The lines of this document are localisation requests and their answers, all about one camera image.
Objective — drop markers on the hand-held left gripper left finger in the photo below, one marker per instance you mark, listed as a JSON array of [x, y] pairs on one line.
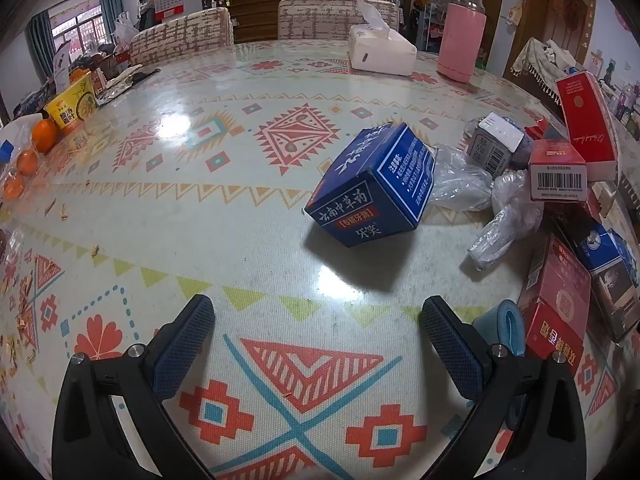
[[182, 345]]

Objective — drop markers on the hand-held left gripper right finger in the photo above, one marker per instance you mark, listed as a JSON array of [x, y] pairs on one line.
[[452, 345]]

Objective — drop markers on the red printed box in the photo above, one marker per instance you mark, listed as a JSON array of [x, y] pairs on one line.
[[555, 300]]

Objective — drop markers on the clear plastic bag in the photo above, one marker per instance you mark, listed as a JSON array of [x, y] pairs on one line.
[[457, 180], [510, 210]]

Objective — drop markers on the blue cardboard box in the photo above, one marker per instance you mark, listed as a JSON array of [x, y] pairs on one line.
[[370, 185]]

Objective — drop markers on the small grey carton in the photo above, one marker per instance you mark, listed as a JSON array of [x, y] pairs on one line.
[[492, 147]]

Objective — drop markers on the blue tape roll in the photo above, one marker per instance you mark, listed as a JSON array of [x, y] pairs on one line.
[[500, 322]]

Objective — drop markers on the patterned tablecloth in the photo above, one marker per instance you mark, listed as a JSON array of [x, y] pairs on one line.
[[200, 185]]

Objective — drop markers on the dark printed box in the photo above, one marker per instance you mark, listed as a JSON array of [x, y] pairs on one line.
[[615, 300]]

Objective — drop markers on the blue printed box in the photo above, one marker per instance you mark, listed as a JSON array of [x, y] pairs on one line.
[[600, 247]]

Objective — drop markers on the small red barcode box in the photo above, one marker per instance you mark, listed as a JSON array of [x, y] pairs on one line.
[[557, 160]]

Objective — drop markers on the orange fruit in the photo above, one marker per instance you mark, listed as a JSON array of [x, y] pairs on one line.
[[45, 136], [27, 162], [13, 187]]

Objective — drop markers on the red crumpled wrapper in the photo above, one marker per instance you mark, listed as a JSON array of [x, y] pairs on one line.
[[537, 130]]

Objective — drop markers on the yellow instant noodle cup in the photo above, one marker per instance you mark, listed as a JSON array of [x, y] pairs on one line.
[[72, 105]]

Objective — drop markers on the tall red carton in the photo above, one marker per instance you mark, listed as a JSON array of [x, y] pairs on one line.
[[585, 115]]

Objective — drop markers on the silver foil wrapper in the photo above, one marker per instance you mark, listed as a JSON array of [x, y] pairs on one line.
[[125, 82]]

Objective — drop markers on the white tissue box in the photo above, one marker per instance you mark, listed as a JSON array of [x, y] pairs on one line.
[[380, 52]]

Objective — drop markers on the cloth covered wooden sideboard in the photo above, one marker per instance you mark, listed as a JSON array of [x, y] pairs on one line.
[[540, 55]]

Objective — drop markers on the beige patterned chair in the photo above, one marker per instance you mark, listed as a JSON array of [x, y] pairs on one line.
[[315, 17], [185, 35]]

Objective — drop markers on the pink upright box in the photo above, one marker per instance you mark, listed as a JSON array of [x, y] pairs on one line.
[[460, 35]]

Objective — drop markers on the white metal rack cart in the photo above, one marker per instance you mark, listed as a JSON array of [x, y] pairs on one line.
[[427, 27]]

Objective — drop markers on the teal curtain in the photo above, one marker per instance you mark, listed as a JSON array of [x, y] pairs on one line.
[[111, 12], [40, 40]]

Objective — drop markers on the window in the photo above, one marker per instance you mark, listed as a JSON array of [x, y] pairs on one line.
[[77, 22]]

